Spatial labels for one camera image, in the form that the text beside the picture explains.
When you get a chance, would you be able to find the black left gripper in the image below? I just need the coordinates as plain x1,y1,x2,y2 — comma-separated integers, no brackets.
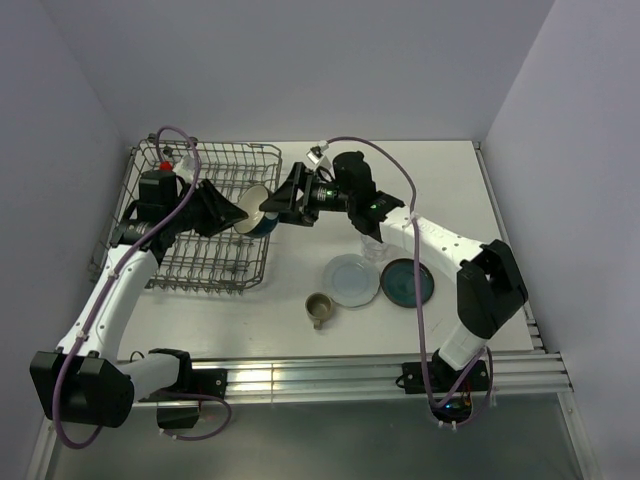
166,179,247,238

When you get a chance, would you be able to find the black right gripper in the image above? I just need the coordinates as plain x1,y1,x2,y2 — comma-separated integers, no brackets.
259,162,354,228

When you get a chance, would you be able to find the teal and cream bowl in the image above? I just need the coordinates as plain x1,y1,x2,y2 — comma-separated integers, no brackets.
234,185,278,238

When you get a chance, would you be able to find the beige ceramic mug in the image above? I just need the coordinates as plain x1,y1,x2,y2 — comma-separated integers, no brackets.
305,292,334,330

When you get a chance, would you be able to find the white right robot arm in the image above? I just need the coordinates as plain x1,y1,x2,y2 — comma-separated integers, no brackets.
259,151,529,390

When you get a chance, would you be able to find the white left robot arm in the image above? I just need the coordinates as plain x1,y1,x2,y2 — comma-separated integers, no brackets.
30,170,247,428

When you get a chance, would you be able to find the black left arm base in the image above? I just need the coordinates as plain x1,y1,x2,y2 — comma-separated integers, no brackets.
150,368,228,431

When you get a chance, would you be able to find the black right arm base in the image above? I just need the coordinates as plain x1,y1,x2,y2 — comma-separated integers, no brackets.
427,360,494,430

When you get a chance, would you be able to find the light blue scalloped plate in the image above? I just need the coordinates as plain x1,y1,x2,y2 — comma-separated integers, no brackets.
321,254,380,308

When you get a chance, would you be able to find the clear plastic cup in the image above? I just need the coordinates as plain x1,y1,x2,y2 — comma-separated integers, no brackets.
361,235,390,264

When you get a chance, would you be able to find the dark teal round plate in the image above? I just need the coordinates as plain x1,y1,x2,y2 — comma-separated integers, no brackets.
380,258,435,308

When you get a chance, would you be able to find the grey wire dish rack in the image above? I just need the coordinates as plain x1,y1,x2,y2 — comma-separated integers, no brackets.
88,133,282,294

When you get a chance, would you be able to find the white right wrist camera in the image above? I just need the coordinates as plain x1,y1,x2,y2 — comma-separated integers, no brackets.
307,141,331,170

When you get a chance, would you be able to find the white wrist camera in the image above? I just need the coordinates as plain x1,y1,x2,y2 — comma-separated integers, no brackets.
159,155,196,183
307,141,331,170

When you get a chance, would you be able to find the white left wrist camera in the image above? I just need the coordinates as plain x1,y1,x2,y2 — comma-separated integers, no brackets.
159,155,196,183

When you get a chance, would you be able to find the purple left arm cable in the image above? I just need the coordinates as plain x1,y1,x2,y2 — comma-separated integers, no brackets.
52,126,234,449

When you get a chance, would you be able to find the aluminium mounting rail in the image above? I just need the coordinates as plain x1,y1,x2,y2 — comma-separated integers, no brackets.
112,352,574,407

